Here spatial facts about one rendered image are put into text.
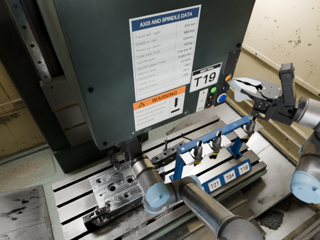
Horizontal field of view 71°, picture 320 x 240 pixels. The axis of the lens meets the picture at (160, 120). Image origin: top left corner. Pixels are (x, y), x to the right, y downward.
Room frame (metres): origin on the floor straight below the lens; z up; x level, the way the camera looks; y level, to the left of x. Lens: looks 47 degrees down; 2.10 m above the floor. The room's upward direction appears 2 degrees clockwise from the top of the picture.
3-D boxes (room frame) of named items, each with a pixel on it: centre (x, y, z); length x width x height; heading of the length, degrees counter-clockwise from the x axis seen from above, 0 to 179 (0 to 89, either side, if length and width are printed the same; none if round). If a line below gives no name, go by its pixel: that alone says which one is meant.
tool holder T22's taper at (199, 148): (0.61, -0.18, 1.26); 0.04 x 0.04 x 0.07
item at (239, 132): (0.75, -0.42, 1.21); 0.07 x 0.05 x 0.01; 30
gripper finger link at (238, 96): (0.52, -0.23, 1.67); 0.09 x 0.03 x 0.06; 60
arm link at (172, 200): (0.35, 0.00, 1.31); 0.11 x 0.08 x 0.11; 112
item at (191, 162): (0.58, -0.14, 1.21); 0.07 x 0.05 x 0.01; 30
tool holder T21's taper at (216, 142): (0.66, -0.28, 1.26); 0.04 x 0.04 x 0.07
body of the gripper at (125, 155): (0.48, 0.10, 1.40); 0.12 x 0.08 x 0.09; 30
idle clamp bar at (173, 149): (0.79, -0.06, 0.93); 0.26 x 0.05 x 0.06; 125
